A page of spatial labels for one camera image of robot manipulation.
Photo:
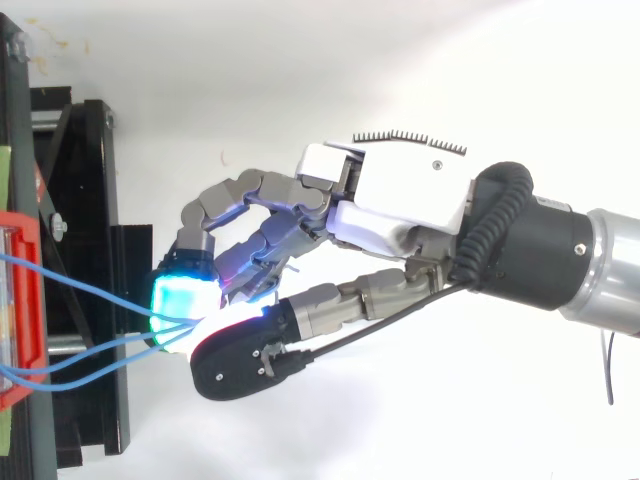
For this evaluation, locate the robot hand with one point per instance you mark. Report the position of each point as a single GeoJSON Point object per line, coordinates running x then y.
{"type": "Point", "coordinates": [400, 190]}

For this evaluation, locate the red bin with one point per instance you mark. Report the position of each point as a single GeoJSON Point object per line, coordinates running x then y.
{"type": "Point", "coordinates": [22, 310]}

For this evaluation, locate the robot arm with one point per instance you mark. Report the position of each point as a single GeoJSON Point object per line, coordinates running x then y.
{"type": "Point", "coordinates": [560, 255]}

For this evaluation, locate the black stand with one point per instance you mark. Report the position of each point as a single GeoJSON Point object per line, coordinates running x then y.
{"type": "Point", "coordinates": [75, 260]}

